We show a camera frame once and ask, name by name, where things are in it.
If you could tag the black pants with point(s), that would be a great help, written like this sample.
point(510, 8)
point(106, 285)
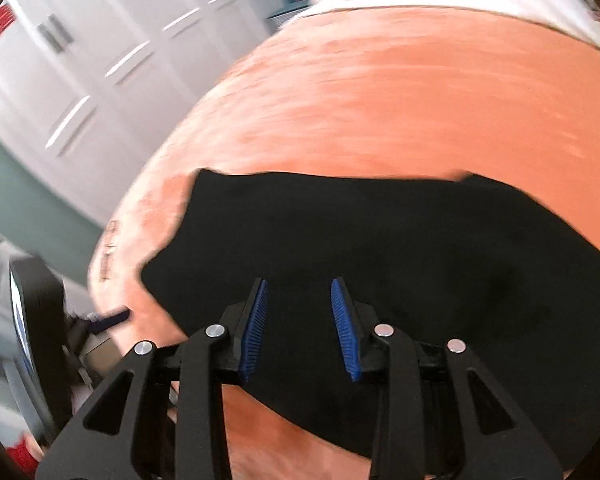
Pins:
point(380, 240)

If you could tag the grey nightstand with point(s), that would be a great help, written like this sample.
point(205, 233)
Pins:
point(285, 15)

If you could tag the white wardrobe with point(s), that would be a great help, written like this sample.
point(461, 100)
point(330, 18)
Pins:
point(130, 35)

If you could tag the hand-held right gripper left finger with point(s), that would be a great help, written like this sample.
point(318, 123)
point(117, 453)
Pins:
point(254, 330)

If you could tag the orange plush blanket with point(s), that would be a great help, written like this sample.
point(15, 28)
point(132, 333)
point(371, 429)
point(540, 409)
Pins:
point(380, 100)

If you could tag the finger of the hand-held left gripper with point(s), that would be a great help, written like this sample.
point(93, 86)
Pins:
point(107, 319)

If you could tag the person's left forearm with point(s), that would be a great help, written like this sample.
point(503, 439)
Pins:
point(25, 457)

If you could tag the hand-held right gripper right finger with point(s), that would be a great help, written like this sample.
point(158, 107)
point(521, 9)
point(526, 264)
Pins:
point(345, 330)

